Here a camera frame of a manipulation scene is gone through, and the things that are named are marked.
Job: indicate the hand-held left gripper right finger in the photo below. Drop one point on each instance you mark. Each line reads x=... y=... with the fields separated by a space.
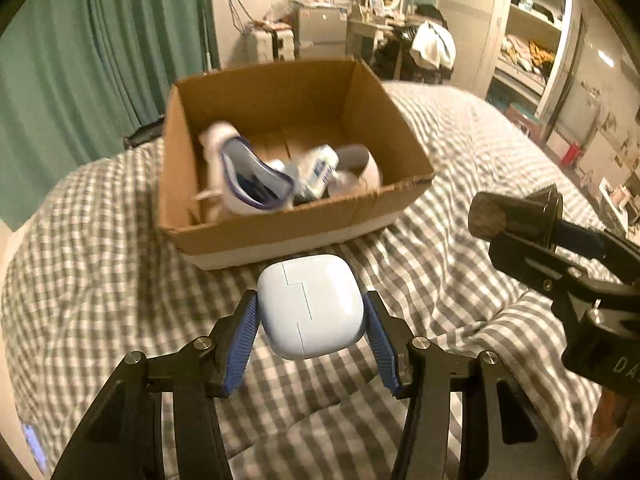
x=382 y=350

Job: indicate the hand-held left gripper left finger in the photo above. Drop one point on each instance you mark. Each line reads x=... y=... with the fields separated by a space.
x=242 y=345

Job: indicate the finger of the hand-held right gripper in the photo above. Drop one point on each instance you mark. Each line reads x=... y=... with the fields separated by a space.
x=585 y=240
x=530 y=260

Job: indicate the white cartoon gadget blue star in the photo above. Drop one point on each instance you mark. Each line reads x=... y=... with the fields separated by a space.
x=310 y=305

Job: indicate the brown cardboard box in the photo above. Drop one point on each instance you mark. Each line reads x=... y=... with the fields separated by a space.
x=300 y=220

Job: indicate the blue white tissue pack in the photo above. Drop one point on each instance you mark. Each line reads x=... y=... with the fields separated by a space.
x=320 y=165

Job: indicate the white sock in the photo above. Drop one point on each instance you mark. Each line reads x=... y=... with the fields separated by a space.
x=215 y=135

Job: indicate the small red box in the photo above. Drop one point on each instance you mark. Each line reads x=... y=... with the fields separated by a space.
x=573 y=154

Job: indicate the grey white checked blanket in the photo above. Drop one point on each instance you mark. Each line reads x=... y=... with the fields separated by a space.
x=100 y=260

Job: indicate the white open wardrobe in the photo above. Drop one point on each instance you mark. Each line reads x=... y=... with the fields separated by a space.
x=530 y=35

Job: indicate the glowing blue screen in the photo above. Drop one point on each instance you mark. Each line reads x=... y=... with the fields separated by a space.
x=34 y=447

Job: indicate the black bag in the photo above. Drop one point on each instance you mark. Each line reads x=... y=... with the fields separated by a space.
x=145 y=132

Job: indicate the white garment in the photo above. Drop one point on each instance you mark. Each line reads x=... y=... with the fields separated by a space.
x=432 y=42

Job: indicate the black garment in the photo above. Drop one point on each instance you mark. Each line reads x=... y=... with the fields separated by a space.
x=395 y=60

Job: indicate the wooden dressing table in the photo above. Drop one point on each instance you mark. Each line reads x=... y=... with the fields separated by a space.
x=365 y=30

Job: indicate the white ribbed suitcase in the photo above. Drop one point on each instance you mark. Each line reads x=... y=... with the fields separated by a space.
x=270 y=45

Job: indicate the silver small fridge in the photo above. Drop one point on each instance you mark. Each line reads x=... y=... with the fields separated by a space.
x=320 y=30

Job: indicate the wide green curtain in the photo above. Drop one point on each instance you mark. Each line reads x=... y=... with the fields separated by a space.
x=75 y=60

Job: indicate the clear plastic bag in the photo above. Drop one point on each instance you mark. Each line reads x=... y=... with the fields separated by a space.
x=281 y=10

